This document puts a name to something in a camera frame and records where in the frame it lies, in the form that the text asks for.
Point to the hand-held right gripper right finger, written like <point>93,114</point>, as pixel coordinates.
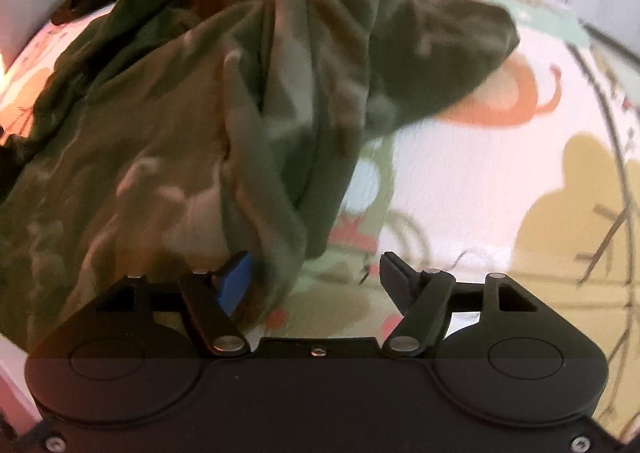
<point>395,278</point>

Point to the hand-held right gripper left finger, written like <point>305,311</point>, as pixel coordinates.
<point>235,283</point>

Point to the olive green garment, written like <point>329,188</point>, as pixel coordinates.
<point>200,108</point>

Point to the printed play mat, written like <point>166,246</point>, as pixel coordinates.
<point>465,183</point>

